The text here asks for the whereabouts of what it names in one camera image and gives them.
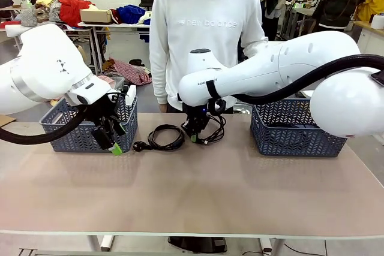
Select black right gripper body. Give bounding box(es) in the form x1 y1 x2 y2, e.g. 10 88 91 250
181 104 211 132

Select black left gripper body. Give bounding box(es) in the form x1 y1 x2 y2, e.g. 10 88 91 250
85 92 127 130

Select person's right forearm white sleeve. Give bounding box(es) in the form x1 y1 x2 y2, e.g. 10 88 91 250
149 58 169 106

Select blue-grey plastic basket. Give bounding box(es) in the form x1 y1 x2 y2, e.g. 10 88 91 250
40 95 139 153
250 97 349 158

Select grey storage bin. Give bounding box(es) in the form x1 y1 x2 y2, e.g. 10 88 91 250
98 75 125 91

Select red checked cloth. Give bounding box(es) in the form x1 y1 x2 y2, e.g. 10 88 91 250
103 59 153 86

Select grey metal bin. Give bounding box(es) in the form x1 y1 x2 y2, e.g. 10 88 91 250
233 103 252 115

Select open cardboard box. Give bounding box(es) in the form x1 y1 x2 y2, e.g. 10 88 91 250
74 45 88 62

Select person in white sweatshirt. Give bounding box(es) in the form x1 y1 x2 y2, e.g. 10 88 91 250
149 0 269 115

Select tan closed cardboard box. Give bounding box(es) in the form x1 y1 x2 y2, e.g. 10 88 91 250
79 8 113 25

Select blue cloth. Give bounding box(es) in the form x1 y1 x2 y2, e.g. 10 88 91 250
116 4 151 25

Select white table leg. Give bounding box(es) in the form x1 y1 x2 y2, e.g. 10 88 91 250
88 234 116 252
259 237 284 256

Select patterned cloth pile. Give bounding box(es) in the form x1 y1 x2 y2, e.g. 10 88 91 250
20 0 65 26

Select person in black jacket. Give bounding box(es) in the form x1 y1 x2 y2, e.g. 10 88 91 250
311 0 370 32

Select white cabinet wooden top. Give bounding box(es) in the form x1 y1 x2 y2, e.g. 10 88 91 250
353 20 384 55

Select white paper roll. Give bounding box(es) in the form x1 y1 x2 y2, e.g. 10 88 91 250
371 14 384 31

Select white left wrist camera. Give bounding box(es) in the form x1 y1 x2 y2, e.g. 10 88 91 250
125 85 137 106

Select black coiled cable round plug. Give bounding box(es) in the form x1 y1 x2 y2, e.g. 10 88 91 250
133 124 184 152

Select black left arm hose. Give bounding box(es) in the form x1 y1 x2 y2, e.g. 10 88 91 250
0 103 91 146

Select black arm hose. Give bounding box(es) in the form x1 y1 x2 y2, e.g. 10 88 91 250
233 54 384 107
0 103 91 146

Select black right arm hose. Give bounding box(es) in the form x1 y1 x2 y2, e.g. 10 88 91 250
233 54 384 107

